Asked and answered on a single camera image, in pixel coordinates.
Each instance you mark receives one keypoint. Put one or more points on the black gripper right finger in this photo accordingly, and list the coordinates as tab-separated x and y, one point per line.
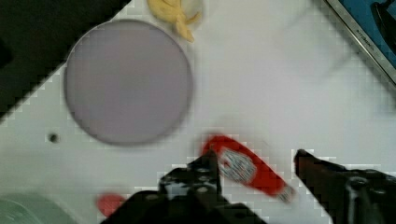
349	196

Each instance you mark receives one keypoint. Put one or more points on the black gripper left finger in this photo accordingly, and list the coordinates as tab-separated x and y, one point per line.
196	184

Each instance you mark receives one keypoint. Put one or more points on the red ketchup bottle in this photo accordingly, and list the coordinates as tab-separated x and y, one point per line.
241	165

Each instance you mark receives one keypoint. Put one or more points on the red toy strawberry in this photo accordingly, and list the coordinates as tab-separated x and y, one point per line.
108	203

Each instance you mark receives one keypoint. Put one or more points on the round grey plate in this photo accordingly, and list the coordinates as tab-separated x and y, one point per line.
127	83

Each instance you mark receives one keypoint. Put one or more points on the green oval colander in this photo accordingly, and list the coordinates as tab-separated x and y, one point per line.
19	208

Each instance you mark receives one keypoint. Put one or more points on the yellow plush toy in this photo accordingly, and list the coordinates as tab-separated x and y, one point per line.
172	12

